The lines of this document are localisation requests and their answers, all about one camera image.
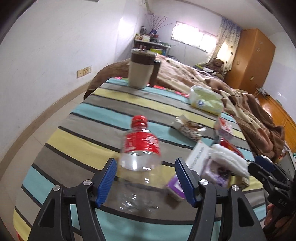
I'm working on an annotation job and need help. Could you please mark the white towel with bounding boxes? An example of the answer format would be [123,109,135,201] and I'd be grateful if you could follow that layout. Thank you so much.
[209,144,250,178]

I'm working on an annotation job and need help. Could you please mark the red label cola bottle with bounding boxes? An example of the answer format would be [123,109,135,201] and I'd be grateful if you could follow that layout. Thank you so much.
[118,115,165,213]

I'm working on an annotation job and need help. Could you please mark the patterned snack wrapper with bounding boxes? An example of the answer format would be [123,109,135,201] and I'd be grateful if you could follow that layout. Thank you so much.
[171,114,207,142]

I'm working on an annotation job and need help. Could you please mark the strawberry milk carton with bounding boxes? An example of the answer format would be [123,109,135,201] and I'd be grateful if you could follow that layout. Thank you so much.
[214,117,234,140]

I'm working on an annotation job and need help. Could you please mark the right hand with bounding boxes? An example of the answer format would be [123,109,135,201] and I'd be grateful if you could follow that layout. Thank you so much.
[264,204,274,226]

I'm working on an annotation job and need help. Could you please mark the purple white carton box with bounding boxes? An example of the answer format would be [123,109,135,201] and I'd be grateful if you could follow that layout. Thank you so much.
[166,141,230,201]

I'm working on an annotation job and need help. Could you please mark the striped colourful bed cover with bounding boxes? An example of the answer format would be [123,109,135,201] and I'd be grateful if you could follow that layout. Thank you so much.
[12,77,266,241]

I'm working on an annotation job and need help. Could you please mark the green tissue pack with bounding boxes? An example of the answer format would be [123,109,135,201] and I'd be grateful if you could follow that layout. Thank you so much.
[189,85,224,116]

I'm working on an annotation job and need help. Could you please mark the brown patterned fleece blanket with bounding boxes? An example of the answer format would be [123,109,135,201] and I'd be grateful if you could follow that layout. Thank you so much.
[83,53,286,163]

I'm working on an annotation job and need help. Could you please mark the wooden wardrobe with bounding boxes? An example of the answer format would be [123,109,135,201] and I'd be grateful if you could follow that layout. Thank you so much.
[224,29,276,94]

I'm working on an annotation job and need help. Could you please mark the brown teddy bear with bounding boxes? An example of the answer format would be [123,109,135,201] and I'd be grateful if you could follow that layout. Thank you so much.
[205,58,224,76]

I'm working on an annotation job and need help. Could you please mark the beige brown travel mug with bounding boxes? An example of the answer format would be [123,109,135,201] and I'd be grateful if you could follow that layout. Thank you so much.
[128,48,161,89]

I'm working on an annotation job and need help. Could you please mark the patterned window curtain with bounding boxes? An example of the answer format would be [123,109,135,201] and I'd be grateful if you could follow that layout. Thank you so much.
[210,17,242,73]

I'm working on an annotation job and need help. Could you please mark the cluttered side shelf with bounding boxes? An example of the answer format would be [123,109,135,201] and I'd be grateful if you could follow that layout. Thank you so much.
[133,33,171,56]

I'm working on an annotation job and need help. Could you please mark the decorative twig branches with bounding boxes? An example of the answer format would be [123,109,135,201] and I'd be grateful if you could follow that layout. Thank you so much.
[145,14,170,31]

